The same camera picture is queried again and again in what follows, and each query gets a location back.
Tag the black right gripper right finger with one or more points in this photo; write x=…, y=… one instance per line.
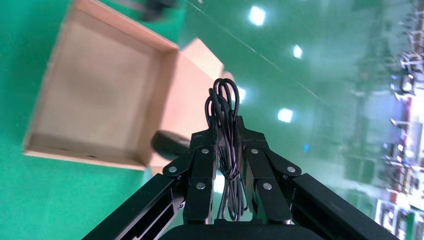
x=261, y=172

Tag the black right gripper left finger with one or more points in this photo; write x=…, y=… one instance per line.
x=200, y=172

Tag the flat open cardboard box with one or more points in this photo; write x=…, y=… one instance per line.
x=99, y=82

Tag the black round blurred object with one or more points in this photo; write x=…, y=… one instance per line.
x=169, y=144

